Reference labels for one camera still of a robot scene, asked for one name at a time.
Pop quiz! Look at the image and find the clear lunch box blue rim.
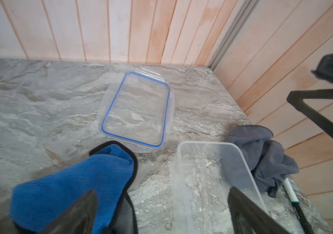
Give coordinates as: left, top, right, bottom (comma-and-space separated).
169, 141, 267, 234

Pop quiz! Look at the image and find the black white marker pen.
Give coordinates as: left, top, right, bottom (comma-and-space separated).
283, 178, 314, 234

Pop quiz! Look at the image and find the grey cloth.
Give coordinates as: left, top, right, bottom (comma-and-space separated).
226, 125, 300, 198

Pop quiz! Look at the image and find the blue cloth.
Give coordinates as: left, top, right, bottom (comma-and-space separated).
9, 140, 138, 234

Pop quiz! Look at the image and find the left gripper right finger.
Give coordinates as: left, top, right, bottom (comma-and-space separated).
227, 187, 288, 234

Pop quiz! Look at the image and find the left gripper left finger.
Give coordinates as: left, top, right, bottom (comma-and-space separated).
40, 190, 98, 234

